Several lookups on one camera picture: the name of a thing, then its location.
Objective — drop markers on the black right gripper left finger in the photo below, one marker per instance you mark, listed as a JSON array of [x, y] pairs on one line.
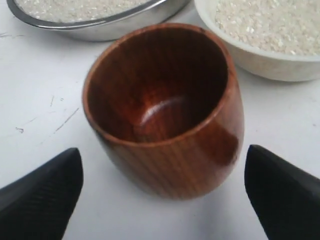
[[39, 205]]

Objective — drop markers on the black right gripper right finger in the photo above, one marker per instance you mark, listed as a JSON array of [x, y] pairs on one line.
[[285, 198]]

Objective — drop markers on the brown wooden cup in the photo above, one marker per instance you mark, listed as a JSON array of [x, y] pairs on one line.
[[165, 103]]

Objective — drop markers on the white bowl of rice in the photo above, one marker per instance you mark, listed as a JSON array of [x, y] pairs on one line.
[[274, 39]]

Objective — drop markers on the metal plate of rice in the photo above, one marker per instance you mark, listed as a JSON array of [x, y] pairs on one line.
[[105, 28]]

